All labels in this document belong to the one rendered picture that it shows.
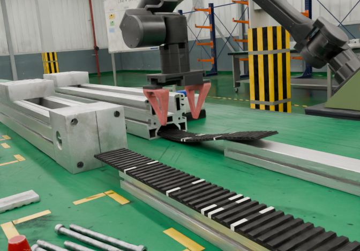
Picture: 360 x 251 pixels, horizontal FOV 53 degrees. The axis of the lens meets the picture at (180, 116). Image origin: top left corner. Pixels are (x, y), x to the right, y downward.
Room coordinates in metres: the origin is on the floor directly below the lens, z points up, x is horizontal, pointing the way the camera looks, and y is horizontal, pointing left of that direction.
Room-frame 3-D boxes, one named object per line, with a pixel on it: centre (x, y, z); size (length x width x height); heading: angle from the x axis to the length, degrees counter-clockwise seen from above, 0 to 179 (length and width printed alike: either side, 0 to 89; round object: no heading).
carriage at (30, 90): (0.98, 0.41, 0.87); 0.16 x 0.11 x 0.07; 34
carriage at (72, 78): (1.29, 0.39, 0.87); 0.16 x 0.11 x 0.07; 34
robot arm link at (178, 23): (0.71, 0.01, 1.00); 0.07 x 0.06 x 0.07; 132
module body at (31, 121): (0.98, 0.41, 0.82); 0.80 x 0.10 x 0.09; 34
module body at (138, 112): (1.09, 0.25, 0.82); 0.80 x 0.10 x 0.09; 34
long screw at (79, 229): (0.33, 0.08, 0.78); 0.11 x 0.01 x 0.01; 52
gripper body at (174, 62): (0.72, 0.00, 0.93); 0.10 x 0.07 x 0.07; 124
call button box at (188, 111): (0.92, -0.01, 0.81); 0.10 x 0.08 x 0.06; 124
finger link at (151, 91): (0.70, 0.02, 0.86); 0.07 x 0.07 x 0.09; 34
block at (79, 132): (0.62, 0.15, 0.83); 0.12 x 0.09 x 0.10; 124
